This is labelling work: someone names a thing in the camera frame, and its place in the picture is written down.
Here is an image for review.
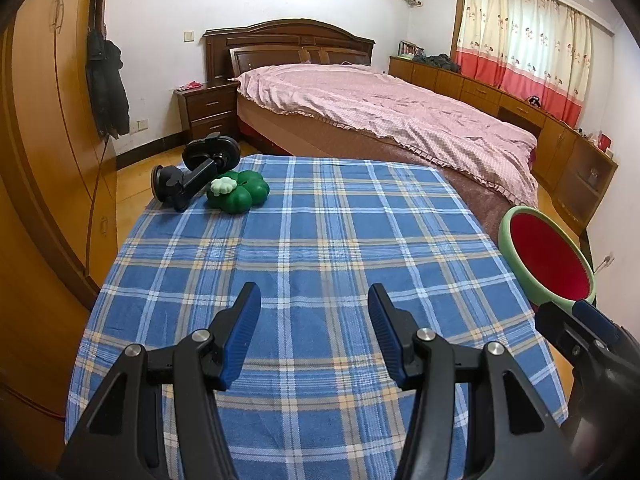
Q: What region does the red bin with green rim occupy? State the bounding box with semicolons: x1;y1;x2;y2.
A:
498;206;598;311

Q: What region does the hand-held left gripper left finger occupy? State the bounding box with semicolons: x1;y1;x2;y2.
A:
57;282;262;480

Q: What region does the green clover toy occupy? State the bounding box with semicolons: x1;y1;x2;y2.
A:
206;170;271;214

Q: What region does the pink bedspread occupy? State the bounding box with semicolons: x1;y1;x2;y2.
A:
235;62;538;191

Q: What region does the black dumbbell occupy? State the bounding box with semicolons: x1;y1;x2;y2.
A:
151;132;241;212

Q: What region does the blue plaid blanket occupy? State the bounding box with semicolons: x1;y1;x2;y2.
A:
65;154;571;480

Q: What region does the dark wooden bed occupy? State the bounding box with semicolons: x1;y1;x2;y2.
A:
202;19;541;211

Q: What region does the dark clothes pile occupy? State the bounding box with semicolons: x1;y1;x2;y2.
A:
412;52;462;73

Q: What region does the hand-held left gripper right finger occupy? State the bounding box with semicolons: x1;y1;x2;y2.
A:
367;283;583;480

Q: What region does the cream and red curtain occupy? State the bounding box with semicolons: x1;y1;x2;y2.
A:
452;0;593;128

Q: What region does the dark wooden nightstand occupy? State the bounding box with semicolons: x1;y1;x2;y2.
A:
173;81;241;143

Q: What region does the wooden cabinet row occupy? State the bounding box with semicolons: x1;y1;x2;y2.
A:
389;55;618;236

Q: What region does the wooden wardrobe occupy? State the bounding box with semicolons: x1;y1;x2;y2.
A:
0;0;131;461

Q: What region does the black jacket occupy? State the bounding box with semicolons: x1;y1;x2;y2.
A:
86;30;131;138

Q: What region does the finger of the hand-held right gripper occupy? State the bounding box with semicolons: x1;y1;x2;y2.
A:
534;301;583;358
571;299;623;343

